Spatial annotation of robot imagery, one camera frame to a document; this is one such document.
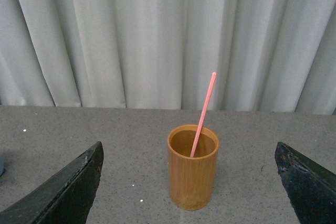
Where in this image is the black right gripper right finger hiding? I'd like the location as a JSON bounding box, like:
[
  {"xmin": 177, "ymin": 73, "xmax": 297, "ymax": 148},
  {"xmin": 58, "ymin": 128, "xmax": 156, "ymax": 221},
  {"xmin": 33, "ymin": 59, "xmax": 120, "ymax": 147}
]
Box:
[{"xmin": 275, "ymin": 142, "xmax": 335, "ymax": 223}]

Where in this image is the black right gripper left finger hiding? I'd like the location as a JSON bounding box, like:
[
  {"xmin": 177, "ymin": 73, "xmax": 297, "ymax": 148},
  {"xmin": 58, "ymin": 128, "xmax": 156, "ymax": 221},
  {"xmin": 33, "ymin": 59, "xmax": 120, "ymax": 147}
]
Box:
[{"xmin": 1, "ymin": 142, "xmax": 103, "ymax": 223}]

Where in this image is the pink chopstick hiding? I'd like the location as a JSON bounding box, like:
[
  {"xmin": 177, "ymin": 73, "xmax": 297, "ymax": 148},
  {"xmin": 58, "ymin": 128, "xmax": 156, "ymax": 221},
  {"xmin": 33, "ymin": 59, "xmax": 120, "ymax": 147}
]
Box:
[{"xmin": 190, "ymin": 72, "xmax": 217, "ymax": 158}]

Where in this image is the blue plastic cup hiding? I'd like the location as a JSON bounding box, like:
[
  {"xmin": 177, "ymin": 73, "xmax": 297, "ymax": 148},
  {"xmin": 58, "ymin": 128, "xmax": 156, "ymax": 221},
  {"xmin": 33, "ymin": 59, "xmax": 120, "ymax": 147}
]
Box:
[{"xmin": 0, "ymin": 155, "xmax": 4, "ymax": 176}]

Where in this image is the bamboo chopstick holder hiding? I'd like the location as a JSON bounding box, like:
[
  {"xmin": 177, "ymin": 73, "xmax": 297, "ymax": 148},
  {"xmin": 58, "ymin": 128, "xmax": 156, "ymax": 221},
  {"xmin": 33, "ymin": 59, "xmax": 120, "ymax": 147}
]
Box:
[{"xmin": 167, "ymin": 124, "xmax": 219, "ymax": 210}]

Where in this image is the grey-white curtain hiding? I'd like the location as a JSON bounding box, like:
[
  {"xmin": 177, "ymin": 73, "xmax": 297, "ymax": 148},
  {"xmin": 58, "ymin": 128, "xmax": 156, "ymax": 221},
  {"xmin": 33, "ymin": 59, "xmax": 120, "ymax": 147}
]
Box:
[{"xmin": 1, "ymin": 0, "xmax": 335, "ymax": 114}]

